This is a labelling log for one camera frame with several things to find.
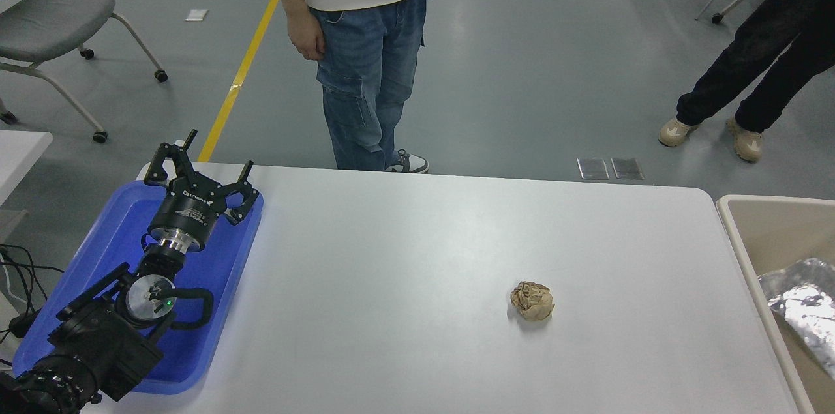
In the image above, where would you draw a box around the person's right hand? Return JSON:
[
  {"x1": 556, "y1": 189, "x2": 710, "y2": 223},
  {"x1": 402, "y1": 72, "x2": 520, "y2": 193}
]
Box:
[{"x1": 287, "y1": 8, "x2": 326, "y2": 61}]

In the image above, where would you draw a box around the black power plug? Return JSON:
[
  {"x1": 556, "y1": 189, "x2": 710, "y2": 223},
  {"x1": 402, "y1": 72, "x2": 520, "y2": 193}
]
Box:
[{"x1": 7, "y1": 310, "x2": 41, "y2": 340}]

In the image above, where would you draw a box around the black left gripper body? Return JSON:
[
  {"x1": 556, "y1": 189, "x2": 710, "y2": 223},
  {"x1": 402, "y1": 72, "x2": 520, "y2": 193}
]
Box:
[{"x1": 148, "y1": 177, "x2": 229, "y2": 252}]

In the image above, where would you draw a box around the grey wheeled chair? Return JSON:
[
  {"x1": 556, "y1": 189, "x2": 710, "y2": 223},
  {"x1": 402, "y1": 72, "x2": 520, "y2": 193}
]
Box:
[{"x1": 0, "y1": 0, "x2": 168, "y2": 143}]

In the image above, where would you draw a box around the black cable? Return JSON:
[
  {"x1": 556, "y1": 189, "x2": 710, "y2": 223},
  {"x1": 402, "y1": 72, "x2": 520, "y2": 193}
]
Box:
[{"x1": 0, "y1": 243, "x2": 66, "y2": 314}]

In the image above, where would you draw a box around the silver foil tray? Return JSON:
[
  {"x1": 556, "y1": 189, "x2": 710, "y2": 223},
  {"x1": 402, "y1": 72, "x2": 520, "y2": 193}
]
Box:
[{"x1": 758, "y1": 258, "x2": 835, "y2": 381}]

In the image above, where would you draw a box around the metal floor plate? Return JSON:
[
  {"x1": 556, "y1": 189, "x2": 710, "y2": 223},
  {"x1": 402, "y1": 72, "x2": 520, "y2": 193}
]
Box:
[
  {"x1": 611, "y1": 158, "x2": 644, "y2": 180},
  {"x1": 577, "y1": 158, "x2": 609, "y2": 180}
]

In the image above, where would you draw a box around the person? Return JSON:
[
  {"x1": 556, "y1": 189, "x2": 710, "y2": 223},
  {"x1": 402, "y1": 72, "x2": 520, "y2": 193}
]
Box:
[
  {"x1": 259, "y1": 0, "x2": 444, "y2": 175},
  {"x1": 658, "y1": 0, "x2": 835, "y2": 164}
]

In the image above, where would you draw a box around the blue plastic tray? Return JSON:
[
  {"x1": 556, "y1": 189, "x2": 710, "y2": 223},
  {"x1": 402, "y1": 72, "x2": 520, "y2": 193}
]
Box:
[{"x1": 12, "y1": 179, "x2": 265, "y2": 396}]

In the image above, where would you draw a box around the crumpled tan paper ball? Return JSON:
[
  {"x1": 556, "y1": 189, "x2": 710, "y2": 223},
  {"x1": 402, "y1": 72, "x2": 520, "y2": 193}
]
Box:
[{"x1": 510, "y1": 281, "x2": 555, "y2": 322}]

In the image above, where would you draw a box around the large pale bin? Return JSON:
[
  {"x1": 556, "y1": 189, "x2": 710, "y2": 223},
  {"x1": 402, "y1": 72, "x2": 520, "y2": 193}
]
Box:
[{"x1": 716, "y1": 195, "x2": 835, "y2": 414}]

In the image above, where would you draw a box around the white side table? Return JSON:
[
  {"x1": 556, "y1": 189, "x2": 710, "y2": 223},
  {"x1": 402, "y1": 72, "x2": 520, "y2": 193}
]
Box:
[{"x1": 0, "y1": 130, "x2": 53, "y2": 206}]

